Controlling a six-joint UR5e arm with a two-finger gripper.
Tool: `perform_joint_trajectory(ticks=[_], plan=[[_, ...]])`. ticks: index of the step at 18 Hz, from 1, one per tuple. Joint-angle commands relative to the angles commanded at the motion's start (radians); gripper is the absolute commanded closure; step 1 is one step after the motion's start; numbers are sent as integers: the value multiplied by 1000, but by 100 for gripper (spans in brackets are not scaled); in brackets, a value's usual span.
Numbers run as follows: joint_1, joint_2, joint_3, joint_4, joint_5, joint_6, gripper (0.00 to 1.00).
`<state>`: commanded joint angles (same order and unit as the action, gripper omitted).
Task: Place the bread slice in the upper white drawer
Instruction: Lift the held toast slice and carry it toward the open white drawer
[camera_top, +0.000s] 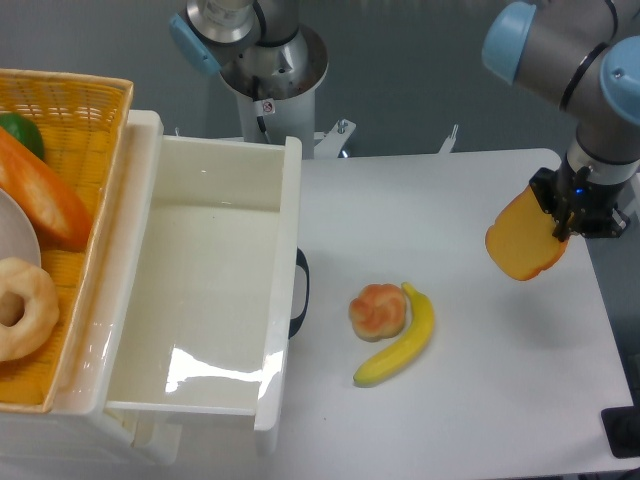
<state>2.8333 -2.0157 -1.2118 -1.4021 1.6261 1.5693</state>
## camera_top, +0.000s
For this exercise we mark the yellow banana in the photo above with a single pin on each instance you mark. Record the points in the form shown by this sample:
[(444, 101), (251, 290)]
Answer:
[(407, 345)]

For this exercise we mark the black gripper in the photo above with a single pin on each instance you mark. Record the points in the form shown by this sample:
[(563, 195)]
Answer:
[(578, 205)]

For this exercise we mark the white drawer cabinet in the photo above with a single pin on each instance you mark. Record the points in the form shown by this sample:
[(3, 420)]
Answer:
[(81, 427)]

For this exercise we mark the beige donut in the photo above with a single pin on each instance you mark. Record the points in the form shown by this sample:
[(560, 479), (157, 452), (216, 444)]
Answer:
[(29, 308)]

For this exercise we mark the orange bread slice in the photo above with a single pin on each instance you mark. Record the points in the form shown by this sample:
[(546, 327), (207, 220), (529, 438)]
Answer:
[(520, 241)]

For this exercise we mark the yellow woven basket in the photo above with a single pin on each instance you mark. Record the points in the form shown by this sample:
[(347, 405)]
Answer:
[(81, 119)]

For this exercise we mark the black drawer handle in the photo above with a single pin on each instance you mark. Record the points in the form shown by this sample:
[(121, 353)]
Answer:
[(301, 294)]

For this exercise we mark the white table frame bracket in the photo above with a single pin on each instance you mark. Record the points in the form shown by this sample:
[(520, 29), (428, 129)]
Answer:
[(449, 142)]

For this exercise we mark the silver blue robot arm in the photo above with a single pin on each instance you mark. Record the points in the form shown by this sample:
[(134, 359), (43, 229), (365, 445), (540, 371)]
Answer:
[(568, 52)]

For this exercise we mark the beige plate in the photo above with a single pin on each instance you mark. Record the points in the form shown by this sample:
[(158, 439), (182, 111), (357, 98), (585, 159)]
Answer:
[(17, 235)]

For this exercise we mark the open upper white drawer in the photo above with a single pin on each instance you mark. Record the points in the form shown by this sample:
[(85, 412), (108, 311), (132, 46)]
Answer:
[(207, 326)]

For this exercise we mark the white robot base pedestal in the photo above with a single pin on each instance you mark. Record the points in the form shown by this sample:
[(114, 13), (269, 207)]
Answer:
[(271, 121)]

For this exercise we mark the orange baguette loaf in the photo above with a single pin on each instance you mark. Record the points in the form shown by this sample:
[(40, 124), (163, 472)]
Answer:
[(56, 212)]

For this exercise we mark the green avocado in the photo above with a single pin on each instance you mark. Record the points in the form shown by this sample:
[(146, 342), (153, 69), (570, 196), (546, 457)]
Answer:
[(25, 131)]

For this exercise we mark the round swirled bread roll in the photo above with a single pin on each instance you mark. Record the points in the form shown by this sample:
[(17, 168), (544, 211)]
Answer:
[(378, 312)]

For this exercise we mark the black device at edge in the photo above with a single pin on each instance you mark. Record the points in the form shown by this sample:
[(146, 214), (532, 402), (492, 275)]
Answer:
[(622, 430)]

